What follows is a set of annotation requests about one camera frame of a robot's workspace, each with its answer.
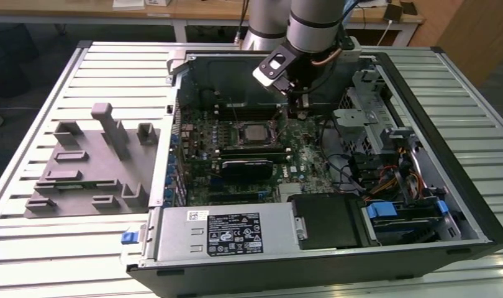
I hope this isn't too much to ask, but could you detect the metal locking lever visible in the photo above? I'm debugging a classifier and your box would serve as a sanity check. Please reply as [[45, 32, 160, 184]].
[[229, 96, 241, 130]]

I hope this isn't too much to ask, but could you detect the silver CPU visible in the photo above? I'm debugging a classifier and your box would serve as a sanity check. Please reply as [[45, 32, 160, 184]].
[[238, 124, 269, 142]]

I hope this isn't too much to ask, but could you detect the CPU socket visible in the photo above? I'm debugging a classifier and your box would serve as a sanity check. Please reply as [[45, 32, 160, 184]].
[[232, 121, 282, 148]]

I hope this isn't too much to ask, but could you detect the metal drive cage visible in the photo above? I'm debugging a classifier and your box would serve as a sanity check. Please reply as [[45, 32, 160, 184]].
[[330, 70, 401, 156]]

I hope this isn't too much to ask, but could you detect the black phone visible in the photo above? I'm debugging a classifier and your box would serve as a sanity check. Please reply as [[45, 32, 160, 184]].
[[381, 4, 404, 22]]

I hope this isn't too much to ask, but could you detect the green motherboard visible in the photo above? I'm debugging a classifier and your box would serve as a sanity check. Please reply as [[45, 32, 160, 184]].
[[173, 107, 354, 207]]

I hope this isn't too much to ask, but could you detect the black graphics card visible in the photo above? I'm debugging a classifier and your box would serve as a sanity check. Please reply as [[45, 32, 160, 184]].
[[220, 158, 274, 180]]

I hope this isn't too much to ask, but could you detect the silver chipset heat sink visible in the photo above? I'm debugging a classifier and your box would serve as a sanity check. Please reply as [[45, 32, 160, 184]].
[[277, 183, 304, 199]]

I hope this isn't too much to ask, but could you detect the wooden cabinet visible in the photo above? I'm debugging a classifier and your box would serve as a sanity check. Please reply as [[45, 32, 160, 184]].
[[409, 0, 503, 88]]

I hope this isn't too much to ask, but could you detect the black drive cover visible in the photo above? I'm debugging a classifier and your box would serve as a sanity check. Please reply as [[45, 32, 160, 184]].
[[286, 192, 380, 251]]

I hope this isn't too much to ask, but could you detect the hard disk in blue carrier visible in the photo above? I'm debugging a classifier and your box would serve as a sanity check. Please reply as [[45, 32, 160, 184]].
[[360, 200, 450, 243]]

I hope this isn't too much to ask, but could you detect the white paper box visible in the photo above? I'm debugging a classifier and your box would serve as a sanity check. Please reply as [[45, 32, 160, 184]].
[[112, 0, 146, 9]]

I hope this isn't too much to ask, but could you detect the grey parts rack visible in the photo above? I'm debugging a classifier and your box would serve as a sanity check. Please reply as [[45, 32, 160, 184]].
[[22, 102, 162, 220]]

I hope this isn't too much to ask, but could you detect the grey power supply unit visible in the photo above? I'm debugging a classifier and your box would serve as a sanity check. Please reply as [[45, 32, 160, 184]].
[[153, 204, 297, 261]]

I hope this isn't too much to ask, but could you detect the black PC case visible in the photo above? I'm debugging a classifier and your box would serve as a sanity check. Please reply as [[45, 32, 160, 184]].
[[124, 46, 503, 296]]

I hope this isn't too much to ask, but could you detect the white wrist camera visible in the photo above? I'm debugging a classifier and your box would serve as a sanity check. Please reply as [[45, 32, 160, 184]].
[[252, 50, 297, 94]]

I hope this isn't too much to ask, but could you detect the black camera cable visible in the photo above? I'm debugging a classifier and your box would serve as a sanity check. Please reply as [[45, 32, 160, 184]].
[[340, 0, 353, 40]]

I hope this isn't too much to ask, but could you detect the white charger cable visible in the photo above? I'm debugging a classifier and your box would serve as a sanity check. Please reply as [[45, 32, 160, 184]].
[[378, 20, 394, 44]]

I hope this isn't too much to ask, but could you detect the orange yellow wire bundle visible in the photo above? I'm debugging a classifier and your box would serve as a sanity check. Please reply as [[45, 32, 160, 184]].
[[374, 166, 422, 195]]

